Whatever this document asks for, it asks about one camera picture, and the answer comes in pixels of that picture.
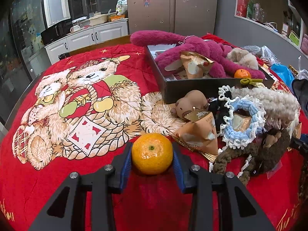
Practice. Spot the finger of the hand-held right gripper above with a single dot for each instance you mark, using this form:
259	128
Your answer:
300	144

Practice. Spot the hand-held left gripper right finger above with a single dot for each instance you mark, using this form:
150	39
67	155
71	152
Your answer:
178	173

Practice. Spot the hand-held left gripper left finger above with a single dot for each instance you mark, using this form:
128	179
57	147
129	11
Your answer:
126	173

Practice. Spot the orange tangerine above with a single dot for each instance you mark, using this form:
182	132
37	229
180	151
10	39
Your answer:
241	74
151	154

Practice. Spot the black shallow box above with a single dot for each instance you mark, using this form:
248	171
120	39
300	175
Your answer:
192	90

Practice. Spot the beige fluffy plush toy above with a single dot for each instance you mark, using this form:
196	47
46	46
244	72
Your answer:
243	57

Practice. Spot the gold snack packet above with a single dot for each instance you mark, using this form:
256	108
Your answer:
199	137
195	67
240	125

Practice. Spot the magenta plush bear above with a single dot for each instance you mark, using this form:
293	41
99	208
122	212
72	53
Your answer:
211	50

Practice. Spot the brown plush monkey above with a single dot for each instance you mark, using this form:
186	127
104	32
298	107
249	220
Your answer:
272	154

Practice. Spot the red printed blanket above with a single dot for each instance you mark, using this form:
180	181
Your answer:
154	202

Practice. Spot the dark grey cloth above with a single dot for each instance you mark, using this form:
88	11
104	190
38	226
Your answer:
300	93

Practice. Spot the cream woolly plush toy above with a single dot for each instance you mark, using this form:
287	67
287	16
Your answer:
269	101

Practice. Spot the blue crochet scrunchie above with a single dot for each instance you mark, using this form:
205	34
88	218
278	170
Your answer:
229	134

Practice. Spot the black lace scrunchie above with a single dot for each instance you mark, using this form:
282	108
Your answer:
219	118

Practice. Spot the knotted clear plastic bag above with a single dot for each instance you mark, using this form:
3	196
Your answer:
302	72

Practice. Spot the brown doll head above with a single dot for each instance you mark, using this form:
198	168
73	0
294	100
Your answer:
190	101

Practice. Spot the blue bag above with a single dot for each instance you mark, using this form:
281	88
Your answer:
281	71

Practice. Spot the green flower clip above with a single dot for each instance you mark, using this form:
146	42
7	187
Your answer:
245	81

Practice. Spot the crumpled clear plastic bag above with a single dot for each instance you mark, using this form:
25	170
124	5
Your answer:
264	53

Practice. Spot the small green white box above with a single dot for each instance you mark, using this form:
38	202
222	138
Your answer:
294	38

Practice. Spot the clear glass bottle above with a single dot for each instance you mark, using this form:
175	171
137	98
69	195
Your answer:
258	12

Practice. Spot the white kitchen cabinet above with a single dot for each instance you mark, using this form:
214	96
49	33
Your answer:
108	32

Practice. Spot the red gift box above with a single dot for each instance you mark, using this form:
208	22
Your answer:
242	3

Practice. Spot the white cup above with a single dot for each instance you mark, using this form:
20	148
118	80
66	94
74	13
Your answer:
75	28

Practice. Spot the orange food pack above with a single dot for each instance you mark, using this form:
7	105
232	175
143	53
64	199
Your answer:
116	18

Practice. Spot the cream plastic basin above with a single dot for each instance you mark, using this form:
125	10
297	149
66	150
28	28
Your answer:
98	20

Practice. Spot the black microwave oven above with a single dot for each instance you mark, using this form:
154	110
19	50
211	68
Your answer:
55	32

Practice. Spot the white plastic bag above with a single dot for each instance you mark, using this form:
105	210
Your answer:
121	6

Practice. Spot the steel double-door refrigerator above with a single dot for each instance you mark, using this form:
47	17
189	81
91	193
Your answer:
168	4

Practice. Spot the glass sliding door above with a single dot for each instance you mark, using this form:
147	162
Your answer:
26	28

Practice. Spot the white wall shelf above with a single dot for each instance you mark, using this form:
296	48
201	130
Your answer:
276	31

